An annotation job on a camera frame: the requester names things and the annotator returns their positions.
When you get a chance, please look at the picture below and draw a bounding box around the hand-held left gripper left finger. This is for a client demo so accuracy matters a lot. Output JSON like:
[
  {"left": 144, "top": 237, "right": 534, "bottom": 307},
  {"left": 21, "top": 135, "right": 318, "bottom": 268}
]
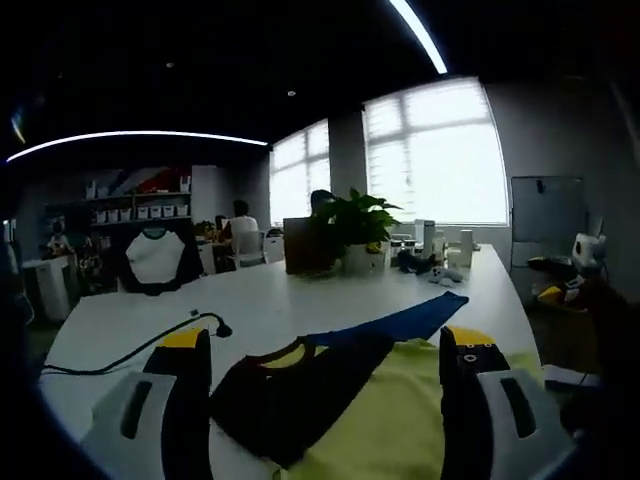
[{"left": 79, "top": 327, "right": 214, "bottom": 480}]

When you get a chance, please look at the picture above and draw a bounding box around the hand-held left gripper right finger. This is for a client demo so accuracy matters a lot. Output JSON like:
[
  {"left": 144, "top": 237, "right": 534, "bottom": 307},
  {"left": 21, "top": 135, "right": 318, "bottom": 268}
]
[{"left": 438, "top": 324, "right": 576, "bottom": 480}]

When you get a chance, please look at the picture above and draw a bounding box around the yellow blue black garment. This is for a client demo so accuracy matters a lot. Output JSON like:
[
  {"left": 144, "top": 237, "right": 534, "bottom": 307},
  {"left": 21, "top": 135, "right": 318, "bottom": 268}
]
[{"left": 209, "top": 292, "right": 541, "bottom": 480}]

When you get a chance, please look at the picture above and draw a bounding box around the whiteboard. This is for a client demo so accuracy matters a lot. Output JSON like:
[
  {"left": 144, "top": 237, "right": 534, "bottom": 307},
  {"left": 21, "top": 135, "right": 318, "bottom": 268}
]
[{"left": 510, "top": 174, "right": 586, "bottom": 244}]

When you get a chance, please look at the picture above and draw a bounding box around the white game controller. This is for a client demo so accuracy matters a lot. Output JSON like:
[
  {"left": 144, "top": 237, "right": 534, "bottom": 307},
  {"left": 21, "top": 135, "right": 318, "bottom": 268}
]
[{"left": 430, "top": 267, "right": 464, "bottom": 287}]

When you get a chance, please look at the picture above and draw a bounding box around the black headset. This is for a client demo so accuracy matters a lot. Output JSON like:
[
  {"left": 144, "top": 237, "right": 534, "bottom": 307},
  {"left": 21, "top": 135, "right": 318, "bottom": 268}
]
[{"left": 397, "top": 249, "right": 436, "bottom": 275}]

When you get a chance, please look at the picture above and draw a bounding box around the black and white raglan shirt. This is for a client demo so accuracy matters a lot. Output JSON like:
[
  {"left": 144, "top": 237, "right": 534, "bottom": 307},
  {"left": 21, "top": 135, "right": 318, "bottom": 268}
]
[{"left": 119, "top": 227, "right": 204, "bottom": 296}]

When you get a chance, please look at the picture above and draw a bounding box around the wide window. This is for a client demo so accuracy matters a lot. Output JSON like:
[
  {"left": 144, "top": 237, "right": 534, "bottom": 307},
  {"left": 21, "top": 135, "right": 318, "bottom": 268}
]
[{"left": 362, "top": 77, "right": 509, "bottom": 226}]

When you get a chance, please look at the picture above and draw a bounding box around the green potted plant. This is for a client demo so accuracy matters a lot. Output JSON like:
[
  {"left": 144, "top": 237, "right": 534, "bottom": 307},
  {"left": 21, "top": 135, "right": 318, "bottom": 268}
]
[{"left": 314, "top": 187, "right": 404, "bottom": 275}]

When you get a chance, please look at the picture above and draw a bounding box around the shelving with white boxes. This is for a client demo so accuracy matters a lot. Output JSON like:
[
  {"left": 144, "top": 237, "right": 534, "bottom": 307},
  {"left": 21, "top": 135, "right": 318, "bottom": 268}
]
[{"left": 44, "top": 169, "right": 194, "bottom": 226}]

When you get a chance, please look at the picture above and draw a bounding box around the narrow window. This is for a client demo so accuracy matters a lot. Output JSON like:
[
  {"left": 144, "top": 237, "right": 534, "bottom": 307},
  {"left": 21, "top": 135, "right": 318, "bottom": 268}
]
[{"left": 269, "top": 119, "right": 331, "bottom": 226}]

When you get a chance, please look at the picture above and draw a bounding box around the white ceiling light strip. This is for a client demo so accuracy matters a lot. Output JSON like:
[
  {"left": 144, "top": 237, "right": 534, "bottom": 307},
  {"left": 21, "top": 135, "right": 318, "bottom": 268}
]
[
  {"left": 389, "top": 0, "right": 449, "bottom": 75},
  {"left": 7, "top": 130, "right": 269, "bottom": 162}
]

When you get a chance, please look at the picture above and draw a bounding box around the black cable with plug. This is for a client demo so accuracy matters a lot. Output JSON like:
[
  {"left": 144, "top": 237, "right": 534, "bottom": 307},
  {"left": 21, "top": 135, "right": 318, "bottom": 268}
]
[{"left": 42, "top": 312, "right": 234, "bottom": 375}]

